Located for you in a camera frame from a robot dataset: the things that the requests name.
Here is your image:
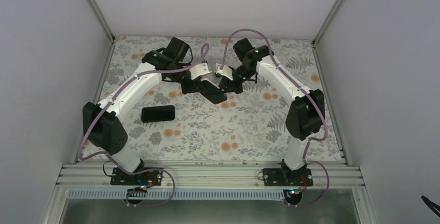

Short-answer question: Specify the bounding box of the black smartphone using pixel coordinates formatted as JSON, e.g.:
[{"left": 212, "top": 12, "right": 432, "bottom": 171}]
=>
[{"left": 199, "top": 80, "right": 227, "bottom": 105}]

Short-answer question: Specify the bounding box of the black phone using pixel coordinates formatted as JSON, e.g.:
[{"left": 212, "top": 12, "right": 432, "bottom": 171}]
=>
[{"left": 141, "top": 105, "right": 175, "bottom": 123}]

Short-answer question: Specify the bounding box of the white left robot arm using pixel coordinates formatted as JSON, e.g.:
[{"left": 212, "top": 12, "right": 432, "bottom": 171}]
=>
[{"left": 77, "top": 38, "right": 210, "bottom": 185}]

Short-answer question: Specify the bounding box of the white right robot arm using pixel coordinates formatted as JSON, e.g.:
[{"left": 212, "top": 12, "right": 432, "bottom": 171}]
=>
[{"left": 214, "top": 38, "right": 326, "bottom": 186}]

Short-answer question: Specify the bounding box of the floral patterned table mat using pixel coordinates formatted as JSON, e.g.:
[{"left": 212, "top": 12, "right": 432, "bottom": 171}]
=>
[{"left": 100, "top": 36, "right": 342, "bottom": 162}]

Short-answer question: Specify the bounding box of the black object at corner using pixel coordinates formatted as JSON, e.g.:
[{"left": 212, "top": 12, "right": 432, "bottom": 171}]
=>
[{"left": 421, "top": 195, "right": 440, "bottom": 217}]

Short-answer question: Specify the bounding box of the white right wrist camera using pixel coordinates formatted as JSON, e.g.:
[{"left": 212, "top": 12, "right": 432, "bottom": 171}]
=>
[{"left": 214, "top": 63, "right": 234, "bottom": 80}]

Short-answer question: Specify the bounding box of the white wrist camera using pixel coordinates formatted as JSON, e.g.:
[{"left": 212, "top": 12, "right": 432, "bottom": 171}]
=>
[
  {"left": 189, "top": 62, "right": 212, "bottom": 80},
  {"left": 214, "top": 63, "right": 234, "bottom": 80}
]

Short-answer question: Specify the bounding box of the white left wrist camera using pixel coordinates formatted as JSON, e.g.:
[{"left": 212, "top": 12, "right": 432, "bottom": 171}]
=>
[{"left": 189, "top": 62, "right": 212, "bottom": 80}]

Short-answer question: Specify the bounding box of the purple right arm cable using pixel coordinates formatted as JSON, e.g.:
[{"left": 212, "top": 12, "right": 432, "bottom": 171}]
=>
[{"left": 219, "top": 29, "right": 331, "bottom": 208}]

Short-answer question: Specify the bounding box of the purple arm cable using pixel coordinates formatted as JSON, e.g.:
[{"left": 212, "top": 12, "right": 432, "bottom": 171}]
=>
[
  {"left": 219, "top": 29, "right": 331, "bottom": 208},
  {"left": 77, "top": 43, "right": 211, "bottom": 208}
]

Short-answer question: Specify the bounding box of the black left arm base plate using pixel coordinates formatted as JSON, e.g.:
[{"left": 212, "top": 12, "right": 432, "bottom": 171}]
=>
[{"left": 110, "top": 168, "right": 163, "bottom": 187}]

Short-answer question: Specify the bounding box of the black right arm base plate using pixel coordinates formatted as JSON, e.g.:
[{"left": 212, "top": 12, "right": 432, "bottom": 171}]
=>
[{"left": 257, "top": 167, "right": 314, "bottom": 187}]

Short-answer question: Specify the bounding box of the white slotted cable duct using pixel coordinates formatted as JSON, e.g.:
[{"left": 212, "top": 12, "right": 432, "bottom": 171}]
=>
[{"left": 67, "top": 188, "right": 355, "bottom": 201}]

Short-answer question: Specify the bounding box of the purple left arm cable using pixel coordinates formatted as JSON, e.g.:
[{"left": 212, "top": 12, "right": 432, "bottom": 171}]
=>
[{"left": 77, "top": 43, "right": 211, "bottom": 208}]

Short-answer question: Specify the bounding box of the aluminium mounting rail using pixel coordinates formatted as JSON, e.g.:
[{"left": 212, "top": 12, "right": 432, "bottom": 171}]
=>
[{"left": 56, "top": 161, "right": 365, "bottom": 189}]

